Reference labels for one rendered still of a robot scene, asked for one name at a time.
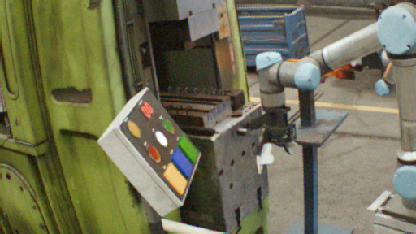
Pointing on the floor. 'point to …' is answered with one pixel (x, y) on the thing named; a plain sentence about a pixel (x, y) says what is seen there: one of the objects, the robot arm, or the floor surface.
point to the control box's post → (153, 218)
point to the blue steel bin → (274, 32)
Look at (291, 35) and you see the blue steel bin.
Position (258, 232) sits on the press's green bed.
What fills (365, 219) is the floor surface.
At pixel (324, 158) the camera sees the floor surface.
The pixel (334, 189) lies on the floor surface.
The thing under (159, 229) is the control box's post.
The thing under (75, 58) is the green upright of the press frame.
